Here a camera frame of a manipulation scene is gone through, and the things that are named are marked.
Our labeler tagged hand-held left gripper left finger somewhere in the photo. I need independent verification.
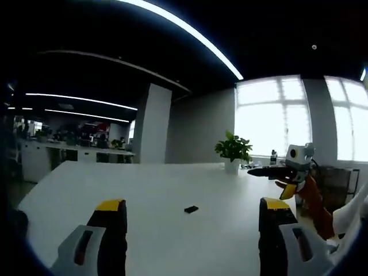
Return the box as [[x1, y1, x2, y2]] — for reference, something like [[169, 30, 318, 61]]
[[50, 198, 128, 276]]

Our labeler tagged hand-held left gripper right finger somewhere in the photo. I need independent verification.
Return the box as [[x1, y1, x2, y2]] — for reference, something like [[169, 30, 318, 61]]
[[258, 197, 340, 276]]

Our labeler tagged person's right hand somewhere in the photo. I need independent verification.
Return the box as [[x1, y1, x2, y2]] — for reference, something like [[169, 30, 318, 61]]
[[274, 175, 317, 200]]

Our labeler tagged green plant in white pot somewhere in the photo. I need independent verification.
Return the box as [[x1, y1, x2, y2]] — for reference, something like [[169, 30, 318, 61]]
[[214, 130, 254, 175]]

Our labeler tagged large bright window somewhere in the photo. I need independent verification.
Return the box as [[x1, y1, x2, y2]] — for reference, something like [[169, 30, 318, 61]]
[[324, 75, 368, 162], [234, 75, 313, 158]]

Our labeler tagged person's white shirt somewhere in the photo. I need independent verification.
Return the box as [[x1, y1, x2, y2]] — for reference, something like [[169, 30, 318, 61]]
[[330, 183, 368, 255]]

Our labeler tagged row of white office desks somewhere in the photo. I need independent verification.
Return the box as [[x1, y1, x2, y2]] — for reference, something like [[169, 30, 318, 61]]
[[20, 140, 136, 182]]

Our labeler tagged thin ceiling light strip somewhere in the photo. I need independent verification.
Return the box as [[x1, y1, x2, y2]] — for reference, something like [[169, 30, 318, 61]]
[[44, 108, 131, 124], [25, 92, 139, 112]]

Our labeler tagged long curved ceiling light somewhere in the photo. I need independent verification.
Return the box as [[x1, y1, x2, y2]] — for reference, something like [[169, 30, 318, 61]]
[[122, 0, 245, 81]]

